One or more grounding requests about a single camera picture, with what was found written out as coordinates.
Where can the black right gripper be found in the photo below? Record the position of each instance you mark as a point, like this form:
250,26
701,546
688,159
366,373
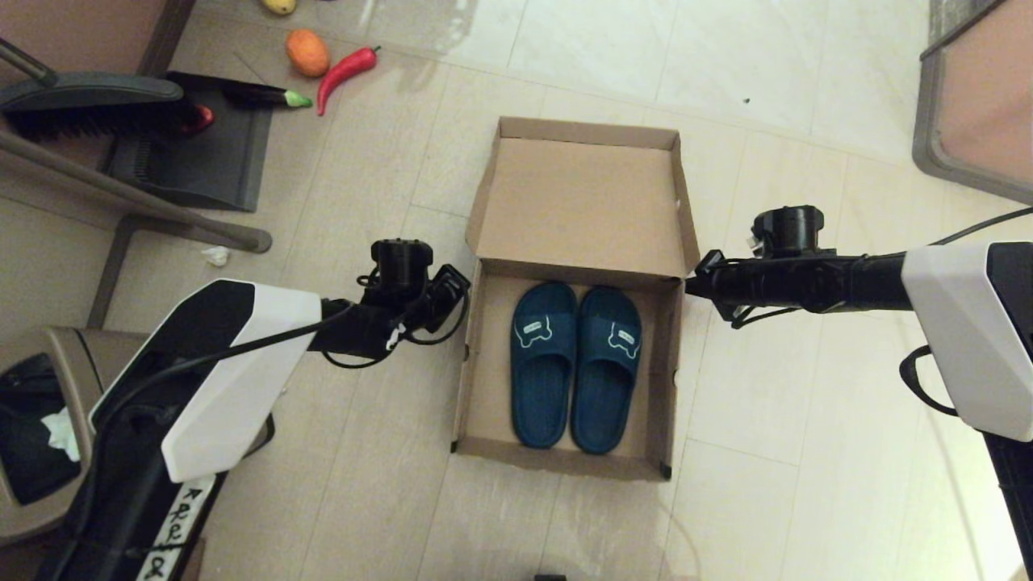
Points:
787,278

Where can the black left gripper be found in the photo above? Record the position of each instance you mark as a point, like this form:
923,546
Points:
403,274

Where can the blue slipper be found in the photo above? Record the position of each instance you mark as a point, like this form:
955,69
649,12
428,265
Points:
605,395
542,387

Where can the brown cardboard shoe box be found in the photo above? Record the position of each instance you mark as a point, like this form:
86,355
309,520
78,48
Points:
577,202

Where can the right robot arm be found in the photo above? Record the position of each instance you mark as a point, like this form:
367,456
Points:
960,331

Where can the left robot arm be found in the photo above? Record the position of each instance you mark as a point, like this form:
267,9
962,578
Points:
218,379

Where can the crumpled white tissue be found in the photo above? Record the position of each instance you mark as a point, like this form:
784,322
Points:
216,257
63,432

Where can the red toy chili pepper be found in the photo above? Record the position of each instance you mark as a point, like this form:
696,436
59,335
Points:
345,73

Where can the black dustpan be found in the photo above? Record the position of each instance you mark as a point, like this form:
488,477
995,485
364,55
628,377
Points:
208,165

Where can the dark toy eggplant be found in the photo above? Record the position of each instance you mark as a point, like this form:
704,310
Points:
257,96

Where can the orange toy fruit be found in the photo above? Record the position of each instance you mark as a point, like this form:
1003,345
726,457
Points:
307,54

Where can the small red toy fruit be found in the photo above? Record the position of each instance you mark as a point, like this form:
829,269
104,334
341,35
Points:
202,119

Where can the brown table with grey rim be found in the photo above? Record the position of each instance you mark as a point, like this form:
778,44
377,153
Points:
984,93

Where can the yellow toy mango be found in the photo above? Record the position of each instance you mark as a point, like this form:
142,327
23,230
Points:
278,6

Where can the brown plastic trash bin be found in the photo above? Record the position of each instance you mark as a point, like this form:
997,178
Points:
73,355

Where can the black broom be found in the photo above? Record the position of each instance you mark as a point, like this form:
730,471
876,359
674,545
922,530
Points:
95,89

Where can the brown furniture panel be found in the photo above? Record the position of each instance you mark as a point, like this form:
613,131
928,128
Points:
81,31

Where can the black bin liner bag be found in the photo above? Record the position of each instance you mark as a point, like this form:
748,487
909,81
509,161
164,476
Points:
24,476

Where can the closed brown cardboard carton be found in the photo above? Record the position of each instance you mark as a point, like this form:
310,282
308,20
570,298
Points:
16,561

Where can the brown metal furniture frame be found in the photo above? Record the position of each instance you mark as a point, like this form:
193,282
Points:
121,195

